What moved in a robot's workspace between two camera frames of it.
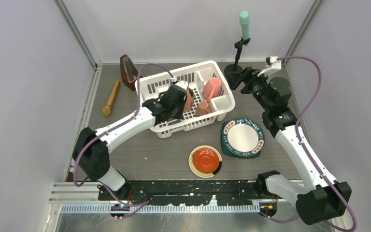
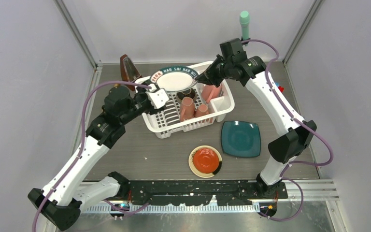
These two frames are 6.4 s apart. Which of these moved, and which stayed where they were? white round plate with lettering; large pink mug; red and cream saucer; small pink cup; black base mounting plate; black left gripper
Moved: white round plate with lettering; black left gripper
Stayed: red and cream saucer; black base mounting plate; large pink mug; small pink cup
